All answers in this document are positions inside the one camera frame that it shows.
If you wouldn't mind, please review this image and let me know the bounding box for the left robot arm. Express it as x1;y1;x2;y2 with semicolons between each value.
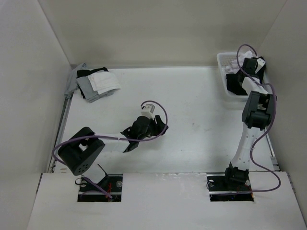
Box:
58;115;168;191

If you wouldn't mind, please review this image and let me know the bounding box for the folded grey tank top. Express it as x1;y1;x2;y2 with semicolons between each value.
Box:
77;77;114;103

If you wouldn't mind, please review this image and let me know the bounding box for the folded black tank top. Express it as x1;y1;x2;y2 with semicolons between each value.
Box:
77;67;108;78

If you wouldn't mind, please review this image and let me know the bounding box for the folded white tank top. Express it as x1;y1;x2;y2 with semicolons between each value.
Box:
87;72;121;94

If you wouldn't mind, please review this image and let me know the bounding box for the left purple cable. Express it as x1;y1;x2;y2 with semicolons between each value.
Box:
52;100;169;199

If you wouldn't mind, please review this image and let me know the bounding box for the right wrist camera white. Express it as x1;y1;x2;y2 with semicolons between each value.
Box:
255;58;266;73

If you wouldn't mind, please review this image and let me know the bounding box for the white plastic basket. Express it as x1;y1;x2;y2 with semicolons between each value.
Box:
217;52;268;101

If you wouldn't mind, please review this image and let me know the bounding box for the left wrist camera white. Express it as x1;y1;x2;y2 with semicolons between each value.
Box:
141;103;155;120

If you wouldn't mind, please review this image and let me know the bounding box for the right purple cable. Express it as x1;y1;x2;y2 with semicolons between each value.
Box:
211;44;282;196

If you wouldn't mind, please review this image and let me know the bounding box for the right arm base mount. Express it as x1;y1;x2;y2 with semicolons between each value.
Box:
206;173;254;202

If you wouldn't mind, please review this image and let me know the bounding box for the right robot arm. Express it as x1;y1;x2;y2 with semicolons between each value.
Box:
222;57;276;190

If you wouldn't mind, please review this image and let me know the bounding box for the grey cloth at corner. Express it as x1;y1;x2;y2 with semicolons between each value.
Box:
64;63;88;99

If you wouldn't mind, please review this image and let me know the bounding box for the black tank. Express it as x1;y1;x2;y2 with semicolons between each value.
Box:
226;57;266;96
77;67;108;78

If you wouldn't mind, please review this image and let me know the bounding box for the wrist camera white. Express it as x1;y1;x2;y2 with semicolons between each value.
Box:
255;58;266;73
141;103;155;120

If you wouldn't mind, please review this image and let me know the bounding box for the purple cable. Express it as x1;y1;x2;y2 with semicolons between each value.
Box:
211;44;282;196
52;100;169;199

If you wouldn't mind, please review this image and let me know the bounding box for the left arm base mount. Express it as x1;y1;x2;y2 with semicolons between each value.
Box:
75;174;123;203

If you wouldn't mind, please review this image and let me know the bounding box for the white crumpled tank top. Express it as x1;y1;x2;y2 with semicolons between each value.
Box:
225;51;254;74

